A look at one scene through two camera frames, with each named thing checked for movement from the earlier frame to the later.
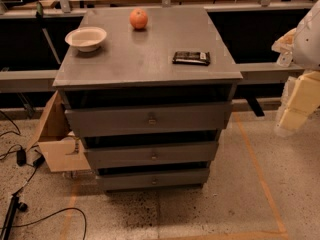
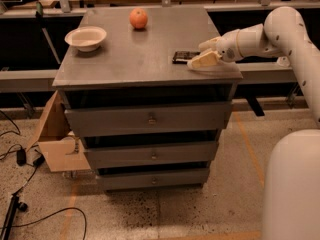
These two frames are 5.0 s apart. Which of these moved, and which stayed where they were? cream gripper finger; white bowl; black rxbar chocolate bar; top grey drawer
Moved: cream gripper finger
Stayed: white bowl; top grey drawer; black rxbar chocolate bar
